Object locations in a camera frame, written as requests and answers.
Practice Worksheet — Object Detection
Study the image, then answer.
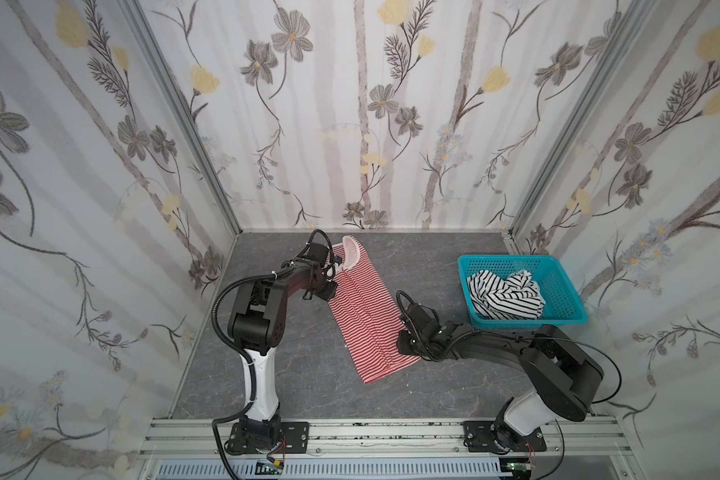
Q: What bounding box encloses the red white striped tank top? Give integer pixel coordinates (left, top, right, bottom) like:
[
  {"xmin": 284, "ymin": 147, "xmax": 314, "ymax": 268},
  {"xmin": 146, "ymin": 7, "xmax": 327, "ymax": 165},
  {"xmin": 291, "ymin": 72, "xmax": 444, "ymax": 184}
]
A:
[{"xmin": 329, "ymin": 235, "xmax": 420, "ymax": 384}]

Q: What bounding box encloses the black white striped tank top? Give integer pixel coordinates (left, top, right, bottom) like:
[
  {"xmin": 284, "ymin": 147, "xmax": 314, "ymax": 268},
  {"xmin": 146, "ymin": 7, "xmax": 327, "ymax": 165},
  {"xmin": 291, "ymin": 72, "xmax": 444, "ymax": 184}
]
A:
[{"xmin": 466, "ymin": 270, "xmax": 546, "ymax": 320}]

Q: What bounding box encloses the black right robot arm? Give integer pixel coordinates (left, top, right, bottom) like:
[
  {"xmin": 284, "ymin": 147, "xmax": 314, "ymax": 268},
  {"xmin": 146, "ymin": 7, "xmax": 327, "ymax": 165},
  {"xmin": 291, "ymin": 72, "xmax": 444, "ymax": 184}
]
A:
[{"xmin": 396, "ymin": 303, "xmax": 604, "ymax": 455}]

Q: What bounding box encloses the teal plastic basket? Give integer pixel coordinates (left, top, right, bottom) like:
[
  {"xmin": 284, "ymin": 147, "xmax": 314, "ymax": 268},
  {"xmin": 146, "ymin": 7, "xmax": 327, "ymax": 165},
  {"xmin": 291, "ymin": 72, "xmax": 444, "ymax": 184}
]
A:
[{"xmin": 458, "ymin": 255, "xmax": 588, "ymax": 330}]

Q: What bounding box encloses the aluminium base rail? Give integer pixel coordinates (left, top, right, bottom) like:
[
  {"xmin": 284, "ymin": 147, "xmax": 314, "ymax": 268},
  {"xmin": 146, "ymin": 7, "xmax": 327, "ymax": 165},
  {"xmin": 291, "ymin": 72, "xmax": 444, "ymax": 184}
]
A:
[{"xmin": 137, "ymin": 416, "xmax": 634, "ymax": 460}]

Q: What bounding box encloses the white slotted cable duct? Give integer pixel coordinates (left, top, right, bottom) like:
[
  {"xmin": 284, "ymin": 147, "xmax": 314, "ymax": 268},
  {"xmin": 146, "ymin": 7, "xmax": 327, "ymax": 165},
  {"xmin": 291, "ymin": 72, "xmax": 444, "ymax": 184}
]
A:
[{"xmin": 152, "ymin": 458, "xmax": 511, "ymax": 480}]

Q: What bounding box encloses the black corrugated cable conduit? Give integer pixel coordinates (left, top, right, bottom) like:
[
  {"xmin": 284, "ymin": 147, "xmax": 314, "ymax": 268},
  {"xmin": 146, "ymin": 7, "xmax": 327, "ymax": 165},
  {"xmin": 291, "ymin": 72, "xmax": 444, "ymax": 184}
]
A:
[{"xmin": 209, "ymin": 229, "xmax": 337, "ymax": 480}]

